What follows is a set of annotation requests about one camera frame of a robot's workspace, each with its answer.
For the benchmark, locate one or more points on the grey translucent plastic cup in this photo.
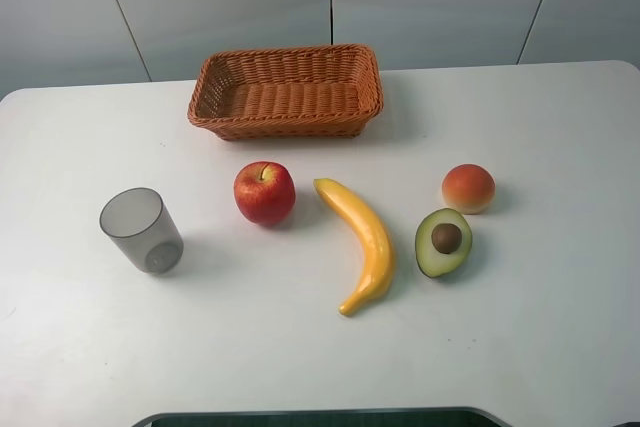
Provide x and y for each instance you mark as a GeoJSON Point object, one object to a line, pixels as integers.
{"type": "Point", "coordinates": [139, 224]}

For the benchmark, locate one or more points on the yellow banana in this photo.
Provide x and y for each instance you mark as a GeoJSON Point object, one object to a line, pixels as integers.
{"type": "Point", "coordinates": [379, 264]}

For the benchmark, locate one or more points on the orange peach half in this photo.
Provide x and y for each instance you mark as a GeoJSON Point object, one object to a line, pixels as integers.
{"type": "Point", "coordinates": [468, 188]}

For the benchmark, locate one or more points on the red apple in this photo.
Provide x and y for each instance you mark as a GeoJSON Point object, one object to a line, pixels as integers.
{"type": "Point", "coordinates": [264, 192]}

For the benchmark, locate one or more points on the brown wicker basket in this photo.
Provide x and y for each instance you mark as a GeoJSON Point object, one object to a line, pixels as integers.
{"type": "Point", "coordinates": [317, 91]}

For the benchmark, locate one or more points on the halved avocado with pit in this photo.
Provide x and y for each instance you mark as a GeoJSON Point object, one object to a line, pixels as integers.
{"type": "Point", "coordinates": [443, 242]}

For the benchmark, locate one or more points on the dark monitor edge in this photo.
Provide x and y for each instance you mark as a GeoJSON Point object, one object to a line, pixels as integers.
{"type": "Point", "coordinates": [375, 417]}

